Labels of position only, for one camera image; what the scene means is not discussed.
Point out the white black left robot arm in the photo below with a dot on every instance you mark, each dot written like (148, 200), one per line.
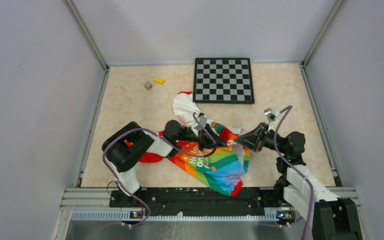
(123, 150)

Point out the tan wooden block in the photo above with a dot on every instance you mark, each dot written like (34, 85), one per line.
(148, 85)

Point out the white colourful cartoon jacket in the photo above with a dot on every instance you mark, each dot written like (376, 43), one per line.
(220, 171)

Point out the yellow block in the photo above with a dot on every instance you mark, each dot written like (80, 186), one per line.
(159, 80)

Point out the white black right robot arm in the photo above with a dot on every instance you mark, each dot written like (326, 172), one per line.
(327, 215)

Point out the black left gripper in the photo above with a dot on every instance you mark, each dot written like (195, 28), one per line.
(204, 140)

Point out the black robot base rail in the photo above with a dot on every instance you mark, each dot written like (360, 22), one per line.
(204, 202)

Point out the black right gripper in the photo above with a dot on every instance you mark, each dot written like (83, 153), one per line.
(251, 142)

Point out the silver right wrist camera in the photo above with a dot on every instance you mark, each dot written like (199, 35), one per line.
(272, 116)

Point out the black grey checkerboard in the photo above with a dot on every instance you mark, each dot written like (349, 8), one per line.
(223, 80)

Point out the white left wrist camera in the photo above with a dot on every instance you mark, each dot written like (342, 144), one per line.
(202, 120)

